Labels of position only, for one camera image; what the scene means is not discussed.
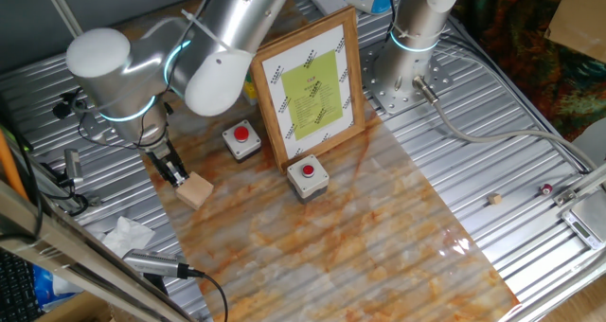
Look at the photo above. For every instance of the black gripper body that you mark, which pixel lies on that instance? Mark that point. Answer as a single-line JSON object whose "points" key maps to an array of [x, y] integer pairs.
{"points": [[163, 158]]}

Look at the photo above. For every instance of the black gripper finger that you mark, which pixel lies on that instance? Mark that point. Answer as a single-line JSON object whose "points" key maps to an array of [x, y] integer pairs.
{"points": [[174, 180], [182, 176]]}

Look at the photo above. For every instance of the light wooden block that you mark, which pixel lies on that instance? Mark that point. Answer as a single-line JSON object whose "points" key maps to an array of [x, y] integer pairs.
{"points": [[195, 191]]}

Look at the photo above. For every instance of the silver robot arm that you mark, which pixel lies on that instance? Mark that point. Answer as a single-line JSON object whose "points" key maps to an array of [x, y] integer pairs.
{"points": [[123, 85]]}

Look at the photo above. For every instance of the red button grey box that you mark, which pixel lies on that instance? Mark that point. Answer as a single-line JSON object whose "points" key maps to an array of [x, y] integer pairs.
{"points": [[240, 139], [308, 180]]}

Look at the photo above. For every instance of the crumpled white tissue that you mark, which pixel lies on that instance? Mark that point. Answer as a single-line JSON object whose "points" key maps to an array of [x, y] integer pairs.
{"points": [[125, 234]]}

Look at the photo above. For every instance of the green button yellow box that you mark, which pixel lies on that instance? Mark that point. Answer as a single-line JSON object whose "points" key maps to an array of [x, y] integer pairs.
{"points": [[251, 92]]}

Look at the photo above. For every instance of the orange stick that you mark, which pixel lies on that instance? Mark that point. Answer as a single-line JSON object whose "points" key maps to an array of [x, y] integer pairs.
{"points": [[9, 166]]}

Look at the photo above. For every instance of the brown cardboard box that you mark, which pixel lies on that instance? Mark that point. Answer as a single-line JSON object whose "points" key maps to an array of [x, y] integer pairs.
{"points": [[76, 310]]}

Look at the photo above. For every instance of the orange marble pattern mat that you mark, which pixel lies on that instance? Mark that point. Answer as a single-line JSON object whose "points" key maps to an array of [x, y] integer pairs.
{"points": [[331, 255]]}

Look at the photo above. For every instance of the blue tissue pack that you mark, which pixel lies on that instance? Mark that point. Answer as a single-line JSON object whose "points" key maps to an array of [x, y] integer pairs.
{"points": [[42, 286]]}

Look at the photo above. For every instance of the silver stand pole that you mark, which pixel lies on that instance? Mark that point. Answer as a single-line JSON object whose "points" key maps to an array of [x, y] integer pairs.
{"points": [[59, 2]]}

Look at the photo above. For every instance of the black keyboard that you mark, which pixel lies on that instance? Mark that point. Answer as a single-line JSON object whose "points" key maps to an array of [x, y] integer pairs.
{"points": [[16, 289]]}

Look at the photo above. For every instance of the small wooden cube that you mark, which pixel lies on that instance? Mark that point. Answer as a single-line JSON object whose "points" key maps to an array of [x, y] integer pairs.
{"points": [[495, 199]]}

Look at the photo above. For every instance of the colourful patterned cloth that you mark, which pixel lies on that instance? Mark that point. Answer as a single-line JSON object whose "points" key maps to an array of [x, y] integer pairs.
{"points": [[511, 38]]}

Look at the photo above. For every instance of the small red knob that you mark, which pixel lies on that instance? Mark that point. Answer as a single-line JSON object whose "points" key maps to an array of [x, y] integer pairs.
{"points": [[547, 189]]}

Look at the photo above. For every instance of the silver digital scale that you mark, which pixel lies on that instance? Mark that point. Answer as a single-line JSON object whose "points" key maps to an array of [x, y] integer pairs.
{"points": [[592, 213]]}

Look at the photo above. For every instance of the grey plastic cover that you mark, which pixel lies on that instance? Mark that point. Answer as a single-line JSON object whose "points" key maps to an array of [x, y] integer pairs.
{"points": [[594, 142]]}

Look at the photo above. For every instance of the brown cardboard sheet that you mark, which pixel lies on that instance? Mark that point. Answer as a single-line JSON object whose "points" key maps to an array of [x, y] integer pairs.
{"points": [[582, 19]]}

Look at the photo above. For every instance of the silver camera with bracket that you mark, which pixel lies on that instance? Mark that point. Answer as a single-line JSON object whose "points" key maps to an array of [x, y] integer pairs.
{"points": [[156, 263]]}

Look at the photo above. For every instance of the silver camera on mount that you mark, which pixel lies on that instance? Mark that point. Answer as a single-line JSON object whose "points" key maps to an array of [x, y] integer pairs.
{"points": [[72, 163]]}

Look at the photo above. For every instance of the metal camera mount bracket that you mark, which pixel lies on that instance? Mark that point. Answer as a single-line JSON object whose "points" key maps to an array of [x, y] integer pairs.
{"points": [[57, 189]]}

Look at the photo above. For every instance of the aluminium frame beam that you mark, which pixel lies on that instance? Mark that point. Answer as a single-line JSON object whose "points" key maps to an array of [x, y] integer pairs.
{"points": [[71, 255]]}

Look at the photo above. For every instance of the wooden picture frame stand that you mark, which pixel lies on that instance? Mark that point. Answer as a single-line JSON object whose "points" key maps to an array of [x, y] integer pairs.
{"points": [[308, 90]]}

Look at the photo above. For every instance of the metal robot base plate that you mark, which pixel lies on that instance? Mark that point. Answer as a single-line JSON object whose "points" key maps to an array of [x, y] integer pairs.
{"points": [[379, 94]]}

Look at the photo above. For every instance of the aluminium rail bracket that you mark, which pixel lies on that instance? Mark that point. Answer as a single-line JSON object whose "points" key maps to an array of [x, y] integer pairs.
{"points": [[565, 196]]}

